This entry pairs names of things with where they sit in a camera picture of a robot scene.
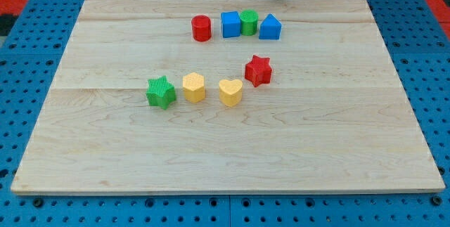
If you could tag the yellow heart block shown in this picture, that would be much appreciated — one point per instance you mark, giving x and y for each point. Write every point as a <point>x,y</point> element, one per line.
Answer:
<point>230,92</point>

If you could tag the yellow hexagon block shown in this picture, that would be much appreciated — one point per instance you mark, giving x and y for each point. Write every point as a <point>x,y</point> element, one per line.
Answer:
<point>194,87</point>

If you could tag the red star block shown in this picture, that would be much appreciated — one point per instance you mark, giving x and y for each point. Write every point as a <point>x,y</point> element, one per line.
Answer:
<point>258,70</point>

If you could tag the green star block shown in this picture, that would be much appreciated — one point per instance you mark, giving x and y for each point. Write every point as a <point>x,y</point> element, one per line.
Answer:
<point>160,92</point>

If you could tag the red cylinder block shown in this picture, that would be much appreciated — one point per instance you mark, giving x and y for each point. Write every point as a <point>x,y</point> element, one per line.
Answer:
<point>201,28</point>

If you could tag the blue cube block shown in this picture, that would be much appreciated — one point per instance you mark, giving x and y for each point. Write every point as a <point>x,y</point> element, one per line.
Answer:
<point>230,24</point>

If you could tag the blue pentagon block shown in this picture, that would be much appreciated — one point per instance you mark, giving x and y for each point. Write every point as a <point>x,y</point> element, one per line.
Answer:
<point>270,28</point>

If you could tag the green cylinder block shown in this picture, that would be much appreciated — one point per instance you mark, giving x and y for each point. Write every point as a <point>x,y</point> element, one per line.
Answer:
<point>248,22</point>

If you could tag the light wooden board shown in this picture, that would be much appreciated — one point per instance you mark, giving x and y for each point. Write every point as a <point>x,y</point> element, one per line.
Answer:
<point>334,119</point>

